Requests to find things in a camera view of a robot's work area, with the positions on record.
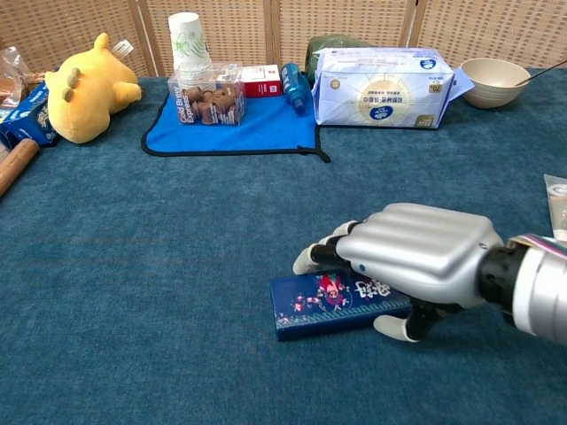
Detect red and white small box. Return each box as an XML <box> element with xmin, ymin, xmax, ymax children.
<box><xmin>240</xmin><ymin>64</ymin><xmax>284</xmax><ymax>99</ymax></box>

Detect bagged brown bread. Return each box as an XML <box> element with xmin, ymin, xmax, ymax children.
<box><xmin>0</xmin><ymin>46</ymin><xmax>35</xmax><ymax>112</ymax></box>

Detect wooden rolling pin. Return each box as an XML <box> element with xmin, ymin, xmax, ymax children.
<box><xmin>0</xmin><ymin>137</ymin><xmax>41</xmax><ymax>198</ymax></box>

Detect white blue tissue pack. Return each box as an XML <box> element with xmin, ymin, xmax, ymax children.
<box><xmin>311</xmin><ymin>46</ymin><xmax>456</xmax><ymax>130</ymax></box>

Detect green spray bottle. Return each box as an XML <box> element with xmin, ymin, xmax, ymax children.
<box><xmin>304</xmin><ymin>35</ymin><xmax>373</xmax><ymax>83</ymax></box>

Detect clear coffee capsule box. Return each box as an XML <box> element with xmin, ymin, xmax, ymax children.
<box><xmin>167</xmin><ymin>63</ymin><xmax>247</xmax><ymax>128</ymax></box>

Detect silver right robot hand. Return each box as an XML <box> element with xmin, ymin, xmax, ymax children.
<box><xmin>291</xmin><ymin>202</ymin><xmax>506</xmax><ymax>344</ymax></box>

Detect dark blue snack box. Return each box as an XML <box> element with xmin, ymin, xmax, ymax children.
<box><xmin>0</xmin><ymin>81</ymin><xmax>61</xmax><ymax>150</ymax></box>

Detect beige bowl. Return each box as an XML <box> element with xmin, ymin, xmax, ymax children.
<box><xmin>459</xmin><ymin>58</ymin><xmax>532</xmax><ymax>110</ymax></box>

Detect blue cloth with black edge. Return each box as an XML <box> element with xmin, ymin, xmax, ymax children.
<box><xmin>140</xmin><ymin>90</ymin><xmax>332</xmax><ymax>164</ymax></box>

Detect woven bamboo folding screen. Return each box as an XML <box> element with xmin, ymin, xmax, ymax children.
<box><xmin>0</xmin><ymin>0</ymin><xmax>567</xmax><ymax>79</ymax></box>

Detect blue plastic bottle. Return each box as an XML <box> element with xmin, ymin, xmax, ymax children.
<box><xmin>280</xmin><ymin>62</ymin><xmax>312</xmax><ymax>116</ymax></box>

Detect yellow plush toy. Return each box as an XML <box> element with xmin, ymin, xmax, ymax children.
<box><xmin>43</xmin><ymin>32</ymin><xmax>144</xmax><ymax>145</ymax></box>

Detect white paper cup stack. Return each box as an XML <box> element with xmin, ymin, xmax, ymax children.
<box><xmin>167</xmin><ymin>12</ymin><xmax>214</xmax><ymax>89</ymax></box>

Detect clear bag with white cloth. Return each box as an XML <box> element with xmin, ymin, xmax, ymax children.
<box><xmin>543</xmin><ymin>174</ymin><xmax>567</xmax><ymax>243</ymax></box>

